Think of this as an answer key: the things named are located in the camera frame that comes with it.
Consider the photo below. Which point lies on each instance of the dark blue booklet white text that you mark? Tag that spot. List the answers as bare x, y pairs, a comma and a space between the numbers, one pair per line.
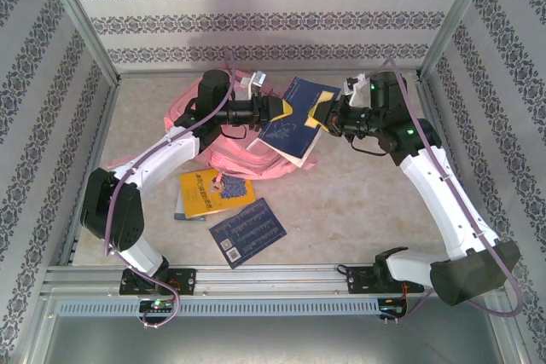
247, 234

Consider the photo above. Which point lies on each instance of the aluminium frame post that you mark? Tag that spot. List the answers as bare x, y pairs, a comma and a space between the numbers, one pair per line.
81, 19
458, 19

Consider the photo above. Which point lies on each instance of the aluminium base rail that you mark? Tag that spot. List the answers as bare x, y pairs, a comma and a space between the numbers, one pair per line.
273, 279

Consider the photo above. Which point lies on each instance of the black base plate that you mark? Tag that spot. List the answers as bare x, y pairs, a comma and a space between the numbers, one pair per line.
183, 281
360, 281

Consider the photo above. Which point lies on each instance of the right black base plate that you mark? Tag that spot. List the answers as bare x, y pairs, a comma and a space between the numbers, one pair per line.
360, 281

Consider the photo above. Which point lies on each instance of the pink backpack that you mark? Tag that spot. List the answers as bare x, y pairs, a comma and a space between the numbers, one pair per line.
239, 159

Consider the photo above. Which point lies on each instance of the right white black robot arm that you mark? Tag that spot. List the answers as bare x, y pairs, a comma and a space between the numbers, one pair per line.
443, 202

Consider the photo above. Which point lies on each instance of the right controller board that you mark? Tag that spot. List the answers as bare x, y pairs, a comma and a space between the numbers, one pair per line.
391, 310

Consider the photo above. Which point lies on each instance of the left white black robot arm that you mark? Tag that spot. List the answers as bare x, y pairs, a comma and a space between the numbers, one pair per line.
149, 159

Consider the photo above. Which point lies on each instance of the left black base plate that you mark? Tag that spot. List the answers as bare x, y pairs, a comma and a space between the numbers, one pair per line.
183, 281

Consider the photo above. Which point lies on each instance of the grey notebook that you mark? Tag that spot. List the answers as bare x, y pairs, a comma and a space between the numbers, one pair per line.
189, 217

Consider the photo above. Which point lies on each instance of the controller board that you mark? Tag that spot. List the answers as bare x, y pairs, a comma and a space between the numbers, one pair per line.
157, 305
391, 310

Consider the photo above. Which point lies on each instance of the aluminium side rail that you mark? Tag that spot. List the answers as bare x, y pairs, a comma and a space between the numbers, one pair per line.
104, 125
431, 104

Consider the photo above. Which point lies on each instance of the navy book yellow label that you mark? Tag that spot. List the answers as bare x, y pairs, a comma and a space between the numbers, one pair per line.
298, 95

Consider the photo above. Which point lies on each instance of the left controller board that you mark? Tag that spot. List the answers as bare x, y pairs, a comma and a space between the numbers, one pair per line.
157, 305

